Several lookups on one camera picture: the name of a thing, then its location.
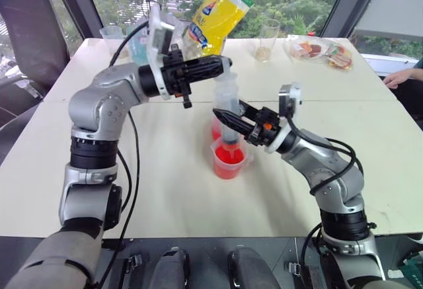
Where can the tall clear drinking glass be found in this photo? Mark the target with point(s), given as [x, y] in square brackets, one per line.
[266, 44]

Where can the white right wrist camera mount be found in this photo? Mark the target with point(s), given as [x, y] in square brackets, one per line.
[290, 99]

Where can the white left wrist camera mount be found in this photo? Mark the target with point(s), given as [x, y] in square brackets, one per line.
[158, 39]

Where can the clear plastic syringe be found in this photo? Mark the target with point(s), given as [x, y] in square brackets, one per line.
[226, 94]

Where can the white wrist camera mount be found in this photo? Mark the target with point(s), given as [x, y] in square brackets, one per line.
[290, 99]
[158, 39]

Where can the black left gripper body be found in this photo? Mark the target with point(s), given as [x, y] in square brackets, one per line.
[175, 70]

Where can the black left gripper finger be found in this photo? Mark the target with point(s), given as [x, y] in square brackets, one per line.
[209, 61]
[208, 72]

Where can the clear snack packet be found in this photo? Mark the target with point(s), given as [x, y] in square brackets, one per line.
[307, 48]
[340, 58]

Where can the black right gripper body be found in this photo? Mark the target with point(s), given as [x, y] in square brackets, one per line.
[264, 130]

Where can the dark rounded shape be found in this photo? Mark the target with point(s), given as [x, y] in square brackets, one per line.
[251, 269]
[173, 269]

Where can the green crate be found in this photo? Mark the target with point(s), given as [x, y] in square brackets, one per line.
[413, 262]

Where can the dark office chair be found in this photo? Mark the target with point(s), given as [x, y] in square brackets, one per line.
[29, 37]

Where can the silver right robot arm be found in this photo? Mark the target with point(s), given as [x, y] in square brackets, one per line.
[333, 176]

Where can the bystander bare hand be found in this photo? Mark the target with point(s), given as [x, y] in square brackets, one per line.
[398, 78]

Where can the bystander dark green sleeve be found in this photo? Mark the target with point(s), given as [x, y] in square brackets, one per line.
[414, 87]

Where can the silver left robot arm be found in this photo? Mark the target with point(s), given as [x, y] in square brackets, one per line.
[99, 104]

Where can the clear plastic measuring cup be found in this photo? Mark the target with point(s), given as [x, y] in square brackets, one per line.
[110, 32]

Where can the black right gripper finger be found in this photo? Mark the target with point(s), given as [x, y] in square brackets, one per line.
[251, 110]
[234, 122]

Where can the blue and white packet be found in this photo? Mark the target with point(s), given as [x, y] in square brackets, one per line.
[138, 46]

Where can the yellow plastic bag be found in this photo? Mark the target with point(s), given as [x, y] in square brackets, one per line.
[221, 24]

